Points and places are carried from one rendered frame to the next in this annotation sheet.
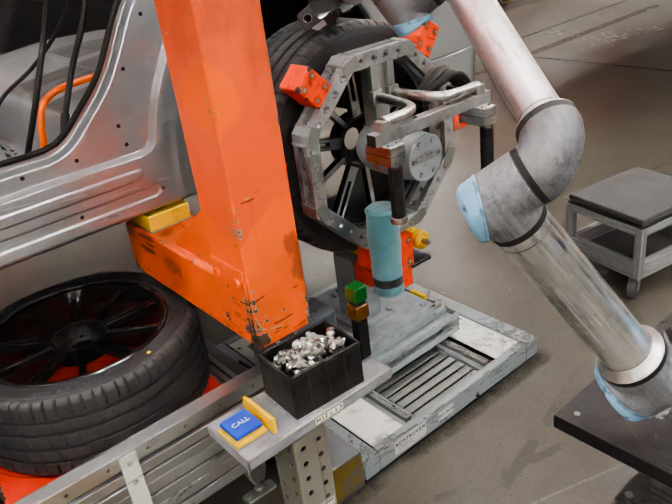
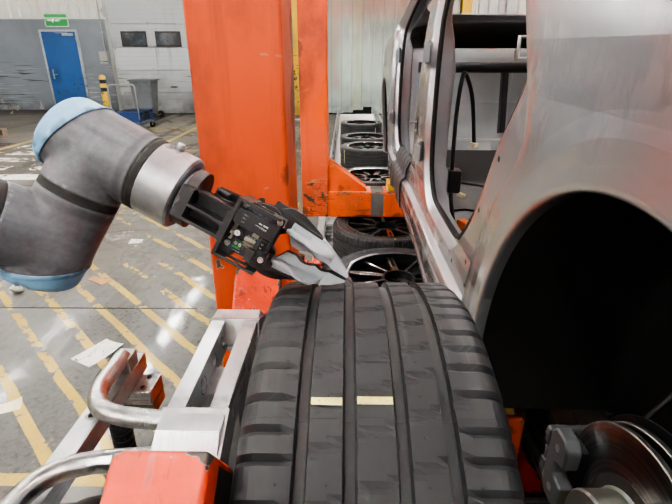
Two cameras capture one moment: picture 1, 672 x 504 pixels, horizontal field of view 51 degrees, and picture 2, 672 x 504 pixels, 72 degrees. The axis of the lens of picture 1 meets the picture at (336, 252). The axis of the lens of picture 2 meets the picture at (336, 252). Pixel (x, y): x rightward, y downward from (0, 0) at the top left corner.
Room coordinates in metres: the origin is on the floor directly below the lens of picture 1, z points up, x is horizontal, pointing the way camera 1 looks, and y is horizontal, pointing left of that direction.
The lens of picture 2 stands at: (2.26, -0.42, 1.43)
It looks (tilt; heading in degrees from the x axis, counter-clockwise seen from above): 23 degrees down; 128
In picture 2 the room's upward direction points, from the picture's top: straight up
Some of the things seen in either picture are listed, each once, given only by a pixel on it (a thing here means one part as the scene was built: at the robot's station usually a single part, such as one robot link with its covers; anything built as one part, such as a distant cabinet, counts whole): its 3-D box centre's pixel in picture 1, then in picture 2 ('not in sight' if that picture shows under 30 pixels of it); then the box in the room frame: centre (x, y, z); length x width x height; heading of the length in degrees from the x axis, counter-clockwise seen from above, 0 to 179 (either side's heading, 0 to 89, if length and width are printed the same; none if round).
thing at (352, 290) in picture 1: (355, 292); not in sight; (1.46, -0.03, 0.64); 0.04 x 0.04 x 0.04; 37
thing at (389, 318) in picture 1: (358, 289); not in sight; (2.01, -0.06, 0.32); 0.40 x 0.30 x 0.28; 127
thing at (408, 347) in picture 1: (370, 333); not in sight; (2.03, -0.08, 0.13); 0.50 x 0.36 x 0.10; 127
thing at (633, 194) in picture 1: (635, 230); not in sight; (2.44, -1.18, 0.17); 0.43 x 0.36 x 0.34; 117
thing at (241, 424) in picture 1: (241, 426); not in sight; (1.24, 0.26, 0.47); 0.07 x 0.07 x 0.02; 37
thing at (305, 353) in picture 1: (311, 365); not in sight; (1.36, 0.09, 0.51); 0.20 x 0.14 x 0.13; 124
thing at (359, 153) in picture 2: not in sight; (368, 155); (-0.82, 4.09, 0.39); 0.66 x 0.66 x 0.24
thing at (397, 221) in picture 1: (397, 193); (124, 440); (1.59, -0.17, 0.83); 0.04 x 0.04 x 0.16
